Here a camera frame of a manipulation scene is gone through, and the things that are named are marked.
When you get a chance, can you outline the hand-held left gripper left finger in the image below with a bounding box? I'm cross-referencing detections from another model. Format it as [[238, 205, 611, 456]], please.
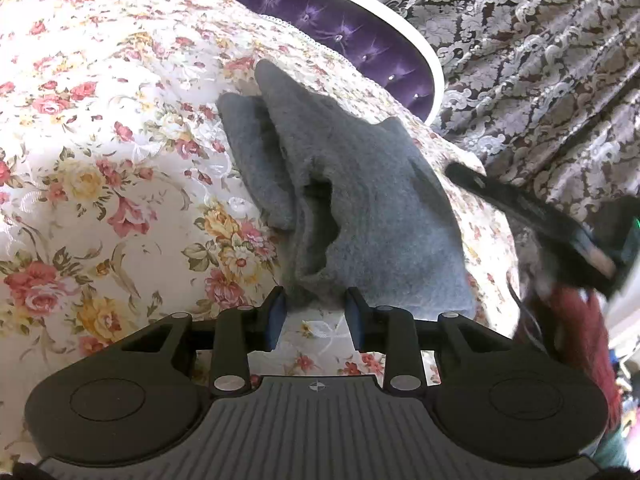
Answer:
[[117, 287, 289, 395]]

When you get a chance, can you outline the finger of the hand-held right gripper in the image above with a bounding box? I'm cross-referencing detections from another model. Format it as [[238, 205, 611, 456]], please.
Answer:
[[444, 161, 619, 285]]

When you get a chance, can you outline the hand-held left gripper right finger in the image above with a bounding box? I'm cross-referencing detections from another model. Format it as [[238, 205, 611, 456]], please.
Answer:
[[344, 287, 514, 394]]

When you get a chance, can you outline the grey argyle sweater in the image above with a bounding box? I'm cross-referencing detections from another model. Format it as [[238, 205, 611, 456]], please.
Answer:
[[216, 59, 479, 322]]

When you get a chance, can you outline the person's right forearm red sleeve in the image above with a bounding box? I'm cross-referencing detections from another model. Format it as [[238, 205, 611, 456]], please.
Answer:
[[515, 280, 624, 434]]

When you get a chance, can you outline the brown damask curtain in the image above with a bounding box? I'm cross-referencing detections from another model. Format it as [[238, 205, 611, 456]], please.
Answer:
[[295, 0, 640, 243]]

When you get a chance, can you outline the floral bedspread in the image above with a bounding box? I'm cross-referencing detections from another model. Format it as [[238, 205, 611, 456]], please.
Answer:
[[0, 0, 527, 462]]

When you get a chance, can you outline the purple tufted headboard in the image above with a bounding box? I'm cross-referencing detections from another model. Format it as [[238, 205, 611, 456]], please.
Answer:
[[155, 0, 447, 124]]

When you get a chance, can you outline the black cable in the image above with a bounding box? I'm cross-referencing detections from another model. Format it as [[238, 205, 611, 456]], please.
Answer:
[[504, 269, 545, 350]]

